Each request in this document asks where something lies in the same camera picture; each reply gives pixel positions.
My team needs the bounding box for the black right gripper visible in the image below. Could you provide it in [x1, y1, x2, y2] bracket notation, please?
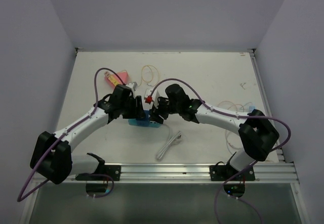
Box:
[149, 96, 181, 123]

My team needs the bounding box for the teal power strip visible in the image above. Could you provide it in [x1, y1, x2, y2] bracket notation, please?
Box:
[128, 118, 161, 128]

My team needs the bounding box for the dark blue plug adapter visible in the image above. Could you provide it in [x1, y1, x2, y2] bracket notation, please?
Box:
[136, 110, 150, 127]

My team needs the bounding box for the white usb charger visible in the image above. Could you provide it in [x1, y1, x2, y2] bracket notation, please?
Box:
[143, 88, 160, 110]

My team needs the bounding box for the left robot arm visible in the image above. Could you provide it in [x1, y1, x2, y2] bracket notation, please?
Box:
[30, 82, 145, 184]

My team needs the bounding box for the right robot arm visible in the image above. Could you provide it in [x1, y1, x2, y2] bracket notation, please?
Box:
[144, 84, 279, 180]

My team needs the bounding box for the pink triangular socket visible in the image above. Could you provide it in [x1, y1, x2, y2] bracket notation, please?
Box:
[115, 70, 129, 84]

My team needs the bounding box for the yellow plug adapter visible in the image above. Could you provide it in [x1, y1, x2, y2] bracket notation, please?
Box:
[104, 71, 122, 88]

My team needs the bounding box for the light blue charger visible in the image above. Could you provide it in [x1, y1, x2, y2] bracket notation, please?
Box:
[249, 105, 256, 112]

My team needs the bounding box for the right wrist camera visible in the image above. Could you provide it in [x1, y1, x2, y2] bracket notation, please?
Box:
[144, 88, 160, 108]

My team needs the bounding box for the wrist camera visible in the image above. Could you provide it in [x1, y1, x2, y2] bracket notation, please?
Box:
[144, 88, 160, 108]
[126, 82, 138, 92]

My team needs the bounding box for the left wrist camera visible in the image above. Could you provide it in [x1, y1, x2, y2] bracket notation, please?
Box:
[126, 82, 138, 92]

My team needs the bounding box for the white power strip cable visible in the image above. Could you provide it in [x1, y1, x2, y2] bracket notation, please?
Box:
[155, 124, 184, 160]

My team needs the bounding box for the yellow thin cable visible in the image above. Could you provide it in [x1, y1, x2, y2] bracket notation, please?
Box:
[131, 65, 161, 87]

